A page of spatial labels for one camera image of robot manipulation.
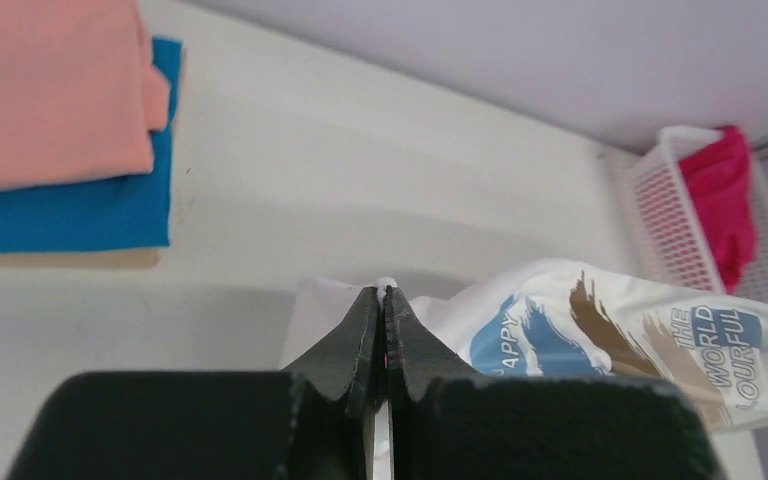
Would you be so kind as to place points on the magenta crumpled t shirt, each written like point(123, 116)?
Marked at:
point(718, 178)

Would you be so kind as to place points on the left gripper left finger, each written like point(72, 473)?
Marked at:
point(314, 419)

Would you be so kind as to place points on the white printed t shirt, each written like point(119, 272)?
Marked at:
point(559, 317)

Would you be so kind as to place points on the tan cardboard board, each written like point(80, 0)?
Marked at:
point(128, 259)

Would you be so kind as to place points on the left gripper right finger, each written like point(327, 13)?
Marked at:
point(448, 421)

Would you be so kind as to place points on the white plastic basket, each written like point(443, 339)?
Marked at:
point(665, 223)

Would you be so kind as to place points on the blue folded t shirt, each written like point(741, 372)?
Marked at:
point(118, 213)

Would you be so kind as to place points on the pink folded t shirt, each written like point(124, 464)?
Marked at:
point(80, 95)

